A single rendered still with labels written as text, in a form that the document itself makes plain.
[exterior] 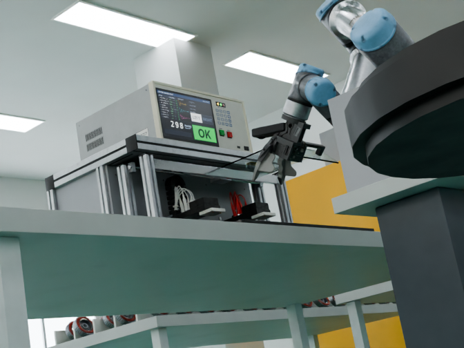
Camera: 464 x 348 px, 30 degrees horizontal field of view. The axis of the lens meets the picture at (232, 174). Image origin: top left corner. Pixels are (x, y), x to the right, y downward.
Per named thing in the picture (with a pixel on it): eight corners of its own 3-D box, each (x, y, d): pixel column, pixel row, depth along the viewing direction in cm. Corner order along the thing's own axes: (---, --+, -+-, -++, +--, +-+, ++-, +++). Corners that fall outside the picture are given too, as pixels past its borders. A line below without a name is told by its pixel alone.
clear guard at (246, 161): (339, 163, 281) (335, 146, 283) (294, 155, 263) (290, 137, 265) (263, 192, 301) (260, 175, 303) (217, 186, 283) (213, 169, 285)
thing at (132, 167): (264, 186, 302) (262, 178, 303) (131, 170, 256) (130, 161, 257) (260, 188, 303) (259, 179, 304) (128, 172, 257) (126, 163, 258)
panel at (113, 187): (264, 263, 302) (248, 181, 310) (120, 262, 253) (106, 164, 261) (261, 264, 303) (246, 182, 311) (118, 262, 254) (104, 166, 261)
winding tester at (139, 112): (254, 156, 296) (243, 100, 302) (161, 141, 264) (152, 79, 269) (175, 189, 320) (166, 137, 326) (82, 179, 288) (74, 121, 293)
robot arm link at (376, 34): (427, 50, 218) (367, 16, 269) (389, 7, 214) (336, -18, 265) (391, 83, 220) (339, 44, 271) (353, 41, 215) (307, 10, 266)
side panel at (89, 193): (123, 270, 255) (109, 166, 263) (116, 270, 252) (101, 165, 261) (65, 290, 272) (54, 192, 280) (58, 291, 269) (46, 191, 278)
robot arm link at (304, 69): (304, 63, 237) (295, 60, 245) (291, 101, 239) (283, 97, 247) (330, 72, 239) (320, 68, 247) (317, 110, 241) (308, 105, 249)
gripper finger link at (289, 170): (292, 190, 251) (291, 163, 246) (277, 183, 255) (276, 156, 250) (299, 186, 253) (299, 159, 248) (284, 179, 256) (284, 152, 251)
